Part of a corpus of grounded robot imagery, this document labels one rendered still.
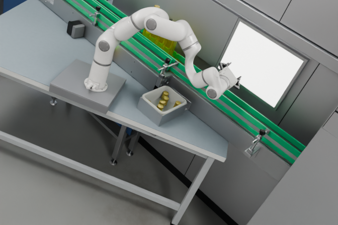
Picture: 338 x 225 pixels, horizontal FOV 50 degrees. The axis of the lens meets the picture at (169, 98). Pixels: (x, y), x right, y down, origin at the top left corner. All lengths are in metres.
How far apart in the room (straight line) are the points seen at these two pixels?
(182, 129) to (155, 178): 0.81
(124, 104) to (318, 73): 1.02
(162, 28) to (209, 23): 0.56
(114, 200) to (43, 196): 0.45
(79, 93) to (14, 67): 0.41
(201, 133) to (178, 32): 0.65
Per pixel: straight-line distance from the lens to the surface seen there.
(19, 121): 2.87
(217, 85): 1.70
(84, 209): 2.42
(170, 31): 1.61
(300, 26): 1.93
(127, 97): 2.04
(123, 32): 1.76
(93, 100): 1.88
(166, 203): 2.35
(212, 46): 2.14
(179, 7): 2.23
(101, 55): 1.84
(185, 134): 1.95
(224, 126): 2.02
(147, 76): 2.13
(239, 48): 2.05
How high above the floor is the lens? 1.97
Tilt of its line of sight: 35 degrees down
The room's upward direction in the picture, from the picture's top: 22 degrees clockwise
